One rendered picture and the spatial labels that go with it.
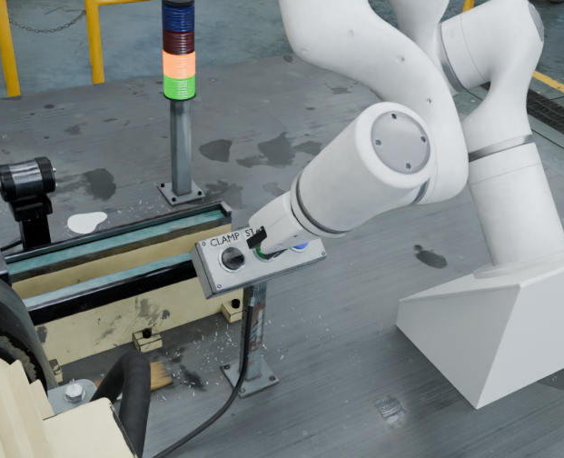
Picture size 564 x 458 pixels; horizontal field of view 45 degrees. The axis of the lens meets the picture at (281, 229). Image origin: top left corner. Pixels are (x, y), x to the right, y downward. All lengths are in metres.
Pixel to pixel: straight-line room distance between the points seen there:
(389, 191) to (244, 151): 1.06
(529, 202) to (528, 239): 0.06
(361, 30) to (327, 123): 1.13
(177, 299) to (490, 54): 0.63
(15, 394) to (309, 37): 0.44
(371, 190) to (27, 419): 0.36
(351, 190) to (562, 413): 0.65
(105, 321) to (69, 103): 0.90
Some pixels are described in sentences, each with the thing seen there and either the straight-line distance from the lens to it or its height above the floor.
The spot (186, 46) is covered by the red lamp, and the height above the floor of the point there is 1.14.
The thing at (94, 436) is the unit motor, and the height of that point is 1.32.
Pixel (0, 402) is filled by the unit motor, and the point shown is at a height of 1.34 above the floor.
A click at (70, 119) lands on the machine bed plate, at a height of 0.80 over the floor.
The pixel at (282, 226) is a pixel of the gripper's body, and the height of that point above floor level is 1.19.
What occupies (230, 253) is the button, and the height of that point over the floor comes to 1.07.
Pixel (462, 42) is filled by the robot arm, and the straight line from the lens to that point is 1.16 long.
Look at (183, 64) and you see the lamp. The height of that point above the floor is 1.10.
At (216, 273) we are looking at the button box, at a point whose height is 1.06.
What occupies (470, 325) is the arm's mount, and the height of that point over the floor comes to 0.93.
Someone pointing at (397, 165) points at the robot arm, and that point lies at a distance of 0.61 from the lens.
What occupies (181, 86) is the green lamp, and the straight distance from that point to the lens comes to 1.35.
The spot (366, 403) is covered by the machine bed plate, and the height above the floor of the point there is 0.80.
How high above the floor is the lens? 1.62
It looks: 36 degrees down
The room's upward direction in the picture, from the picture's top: 5 degrees clockwise
